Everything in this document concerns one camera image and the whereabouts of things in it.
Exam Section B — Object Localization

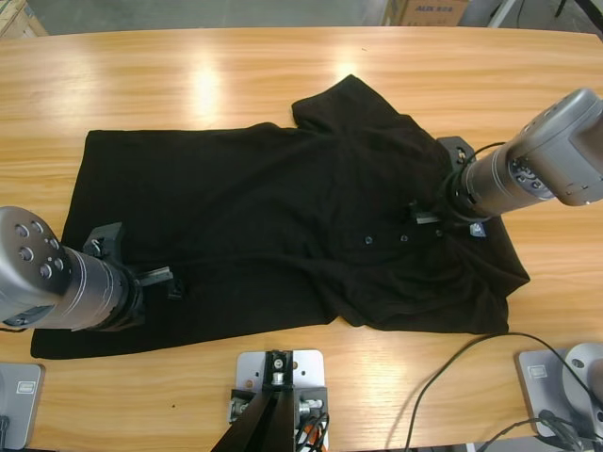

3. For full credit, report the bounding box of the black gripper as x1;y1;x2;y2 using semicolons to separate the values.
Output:
406;171;491;226
110;263;187;331

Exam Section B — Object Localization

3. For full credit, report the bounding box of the black Unitree polo shirt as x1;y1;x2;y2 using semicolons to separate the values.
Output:
30;73;531;362

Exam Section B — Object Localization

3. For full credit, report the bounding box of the grey arm base disc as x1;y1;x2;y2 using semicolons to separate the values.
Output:
562;342;603;411

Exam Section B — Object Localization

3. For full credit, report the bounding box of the white metal mounting plate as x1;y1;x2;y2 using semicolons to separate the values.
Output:
234;348;329;452

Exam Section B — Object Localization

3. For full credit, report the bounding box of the white box with AUX print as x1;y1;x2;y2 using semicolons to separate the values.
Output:
403;0;472;27

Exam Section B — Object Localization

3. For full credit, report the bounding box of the grey metal stand leg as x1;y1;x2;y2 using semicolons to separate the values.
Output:
486;0;519;29

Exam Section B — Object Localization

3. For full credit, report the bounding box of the black diagonal bar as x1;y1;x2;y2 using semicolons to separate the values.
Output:
572;0;603;27

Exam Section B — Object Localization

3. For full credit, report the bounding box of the wooden crate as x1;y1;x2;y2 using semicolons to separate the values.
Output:
0;0;49;39

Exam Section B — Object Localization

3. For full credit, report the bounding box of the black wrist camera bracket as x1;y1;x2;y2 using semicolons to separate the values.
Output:
83;221;125;267
436;135;476;167

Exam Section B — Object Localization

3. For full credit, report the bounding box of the black corner bracket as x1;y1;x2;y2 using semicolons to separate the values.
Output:
294;386;330;420
229;388;258;423
263;348;296;392

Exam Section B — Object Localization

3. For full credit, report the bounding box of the long black arched cable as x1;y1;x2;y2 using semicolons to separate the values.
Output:
403;331;603;451

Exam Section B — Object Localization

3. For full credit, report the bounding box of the dark aluminium camera post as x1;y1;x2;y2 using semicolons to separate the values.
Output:
209;388;298;452

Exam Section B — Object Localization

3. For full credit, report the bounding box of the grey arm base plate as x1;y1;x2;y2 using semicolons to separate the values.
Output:
513;347;603;439
0;361;47;451

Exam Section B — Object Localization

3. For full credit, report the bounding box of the black cable bundle under post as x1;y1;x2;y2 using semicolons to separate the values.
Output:
292;410;332;452

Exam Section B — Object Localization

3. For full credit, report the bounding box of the black cable bundle at base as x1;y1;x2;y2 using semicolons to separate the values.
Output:
478;408;597;452

